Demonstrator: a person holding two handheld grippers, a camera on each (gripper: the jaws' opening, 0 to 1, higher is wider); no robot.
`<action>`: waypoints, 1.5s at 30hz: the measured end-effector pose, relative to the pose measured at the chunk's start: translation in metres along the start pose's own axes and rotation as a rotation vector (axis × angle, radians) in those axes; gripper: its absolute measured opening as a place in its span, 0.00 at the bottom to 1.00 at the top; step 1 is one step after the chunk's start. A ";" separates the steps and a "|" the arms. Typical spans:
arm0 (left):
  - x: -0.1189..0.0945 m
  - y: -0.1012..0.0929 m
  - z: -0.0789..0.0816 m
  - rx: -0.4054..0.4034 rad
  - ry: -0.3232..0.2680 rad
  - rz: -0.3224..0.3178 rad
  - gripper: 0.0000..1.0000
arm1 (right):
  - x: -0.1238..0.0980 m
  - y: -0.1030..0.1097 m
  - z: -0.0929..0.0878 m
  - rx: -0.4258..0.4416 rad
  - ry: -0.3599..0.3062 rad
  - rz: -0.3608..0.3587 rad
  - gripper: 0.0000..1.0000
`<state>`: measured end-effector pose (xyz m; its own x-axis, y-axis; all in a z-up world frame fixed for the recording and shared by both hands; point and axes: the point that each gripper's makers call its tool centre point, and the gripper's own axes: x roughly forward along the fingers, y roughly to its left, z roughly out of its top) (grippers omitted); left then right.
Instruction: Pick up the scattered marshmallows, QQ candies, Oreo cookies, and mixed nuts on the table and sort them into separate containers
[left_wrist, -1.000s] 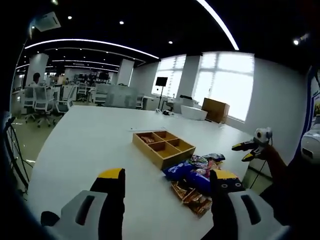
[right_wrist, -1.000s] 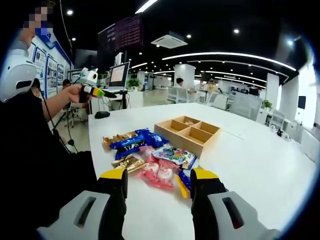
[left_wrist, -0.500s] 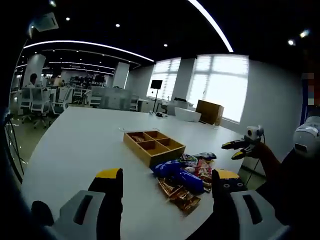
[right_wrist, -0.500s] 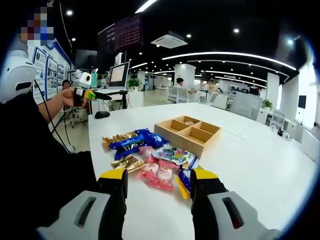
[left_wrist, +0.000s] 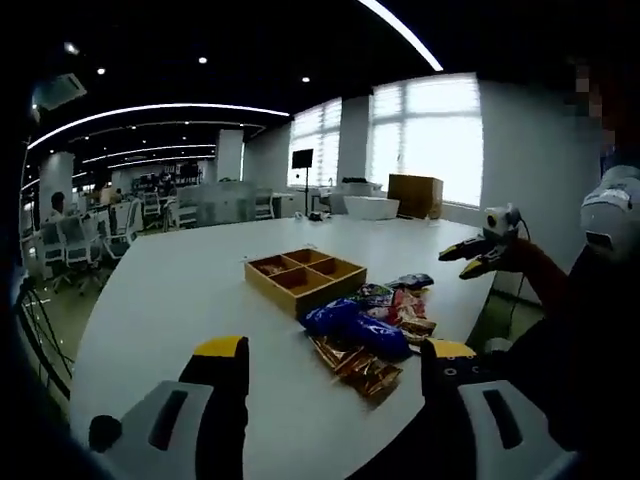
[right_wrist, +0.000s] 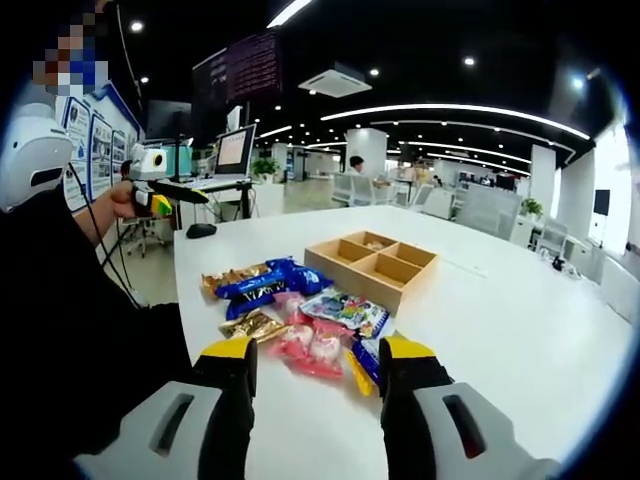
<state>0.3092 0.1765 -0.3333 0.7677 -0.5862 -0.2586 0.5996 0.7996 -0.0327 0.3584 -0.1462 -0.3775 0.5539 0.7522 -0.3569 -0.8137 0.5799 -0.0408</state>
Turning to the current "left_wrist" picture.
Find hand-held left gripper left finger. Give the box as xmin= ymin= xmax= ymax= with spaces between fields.
xmin=107 ymin=335 xmax=250 ymax=480

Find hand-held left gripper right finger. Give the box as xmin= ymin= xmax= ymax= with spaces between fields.
xmin=419 ymin=337 xmax=581 ymax=480

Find blue white QQ candy packet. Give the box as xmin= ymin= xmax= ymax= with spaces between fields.
xmin=383 ymin=272 xmax=434 ymax=292

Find pink marshmallow packet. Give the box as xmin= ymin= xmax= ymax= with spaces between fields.
xmin=389 ymin=289 xmax=431 ymax=324

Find blue Oreo cookie packet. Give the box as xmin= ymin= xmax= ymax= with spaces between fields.
xmin=298 ymin=298 xmax=362 ymax=335
xmin=344 ymin=310 xmax=414 ymax=359

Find wooden divided container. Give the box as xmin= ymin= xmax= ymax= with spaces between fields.
xmin=243 ymin=247 xmax=369 ymax=319

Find person's right hand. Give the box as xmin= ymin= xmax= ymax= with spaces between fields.
xmin=501 ymin=236 xmax=540 ymax=274

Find black computer mouse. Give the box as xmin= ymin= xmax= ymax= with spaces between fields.
xmin=88 ymin=414 xmax=124 ymax=454

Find cardboard box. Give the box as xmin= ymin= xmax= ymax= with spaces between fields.
xmin=387 ymin=173 xmax=445 ymax=220

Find person in black shirt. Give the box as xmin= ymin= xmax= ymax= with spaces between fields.
xmin=464 ymin=234 xmax=640 ymax=480

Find white plastic tub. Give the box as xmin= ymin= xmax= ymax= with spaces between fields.
xmin=342 ymin=194 xmax=401 ymax=221

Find white chest device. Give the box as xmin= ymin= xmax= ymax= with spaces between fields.
xmin=579 ymin=164 xmax=640 ymax=264

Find white table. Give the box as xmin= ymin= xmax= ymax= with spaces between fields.
xmin=69 ymin=215 xmax=496 ymax=480

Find black screen on floor stand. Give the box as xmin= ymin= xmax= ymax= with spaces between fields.
xmin=291 ymin=148 xmax=315 ymax=219

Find group of white office chairs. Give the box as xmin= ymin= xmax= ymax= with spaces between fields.
xmin=22 ymin=189 xmax=181 ymax=294

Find white low cabinets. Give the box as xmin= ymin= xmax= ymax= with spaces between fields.
xmin=177 ymin=182 xmax=296 ymax=226

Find ceiling air conditioner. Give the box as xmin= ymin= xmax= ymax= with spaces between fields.
xmin=30 ymin=72 xmax=89 ymax=110

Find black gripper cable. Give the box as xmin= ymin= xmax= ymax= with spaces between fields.
xmin=499 ymin=212 xmax=534 ymax=346

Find black floor cables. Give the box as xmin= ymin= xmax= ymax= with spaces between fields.
xmin=14 ymin=279 xmax=74 ymax=401

